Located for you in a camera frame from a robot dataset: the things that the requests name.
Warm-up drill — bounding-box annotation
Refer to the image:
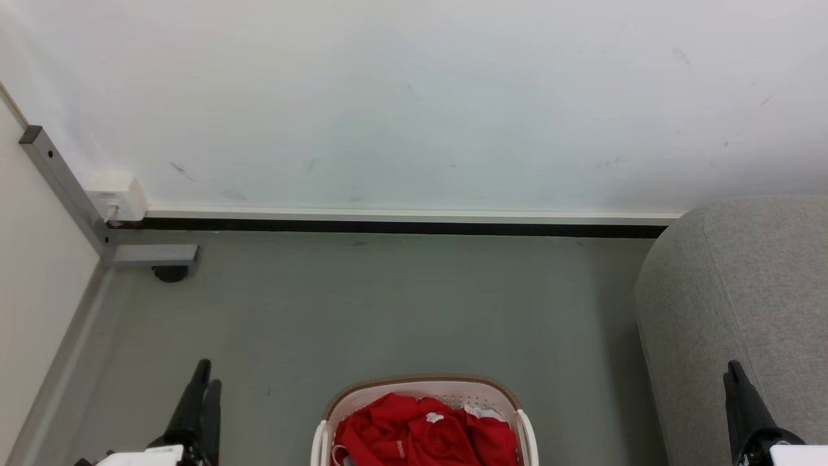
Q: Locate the beige side panel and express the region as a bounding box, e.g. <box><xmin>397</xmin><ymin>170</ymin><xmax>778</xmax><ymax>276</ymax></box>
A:
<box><xmin>0</xmin><ymin>84</ymin><xmax>114</xmax><ymax>466</ymax></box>

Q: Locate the white wall socket box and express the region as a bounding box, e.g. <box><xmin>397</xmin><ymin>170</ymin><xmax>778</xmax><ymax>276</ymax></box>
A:
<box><xmin>86</xmin><ymin>170</ymin><xmax>149</xmax><ymax>224</ymax></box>

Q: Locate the white laundry basket brown rim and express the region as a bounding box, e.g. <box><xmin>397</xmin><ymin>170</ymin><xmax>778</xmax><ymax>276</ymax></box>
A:
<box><xmin>310</xmin><ymin>373</ymin><xmax>539</xmax><ymax>466</ymax></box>

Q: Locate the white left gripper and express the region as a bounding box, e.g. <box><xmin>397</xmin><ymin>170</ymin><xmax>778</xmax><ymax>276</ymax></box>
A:
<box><xmin>96</xmin><ymin>359</ymin><xmax>222</xmax><ymax>466</ymax></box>

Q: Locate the red shirt white trim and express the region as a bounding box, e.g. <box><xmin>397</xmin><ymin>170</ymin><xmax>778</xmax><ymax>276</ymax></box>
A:
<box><xmin>414</xmin><ymin>396</ymin><xmax>519</xmax><ymax>466</ymax></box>

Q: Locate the grey fabric sofa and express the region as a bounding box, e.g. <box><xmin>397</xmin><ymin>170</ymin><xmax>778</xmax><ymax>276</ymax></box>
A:
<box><xmin>634</xmin><ymin>195</ymin><xmax>828</xmax><ymax>466</ymax></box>

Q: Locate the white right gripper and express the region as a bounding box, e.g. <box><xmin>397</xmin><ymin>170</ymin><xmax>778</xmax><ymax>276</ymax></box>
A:
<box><xmin>723</xmin><ymin>361</ymin><xmax>828</xmax><ymax>466</ymax></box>

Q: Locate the grey metal frame leg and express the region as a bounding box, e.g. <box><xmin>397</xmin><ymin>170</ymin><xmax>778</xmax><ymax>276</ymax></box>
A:
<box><xmin>19</xmin><ymin>125</ymin><xmax>200</xmax><ymax>269</ymax></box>

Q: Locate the white and black baseboard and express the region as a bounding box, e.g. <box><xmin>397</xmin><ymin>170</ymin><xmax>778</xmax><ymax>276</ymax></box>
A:
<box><xmin>107</xmin><ymin>207</ymin><xmax>686</xmax><ymax>239</ymax></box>

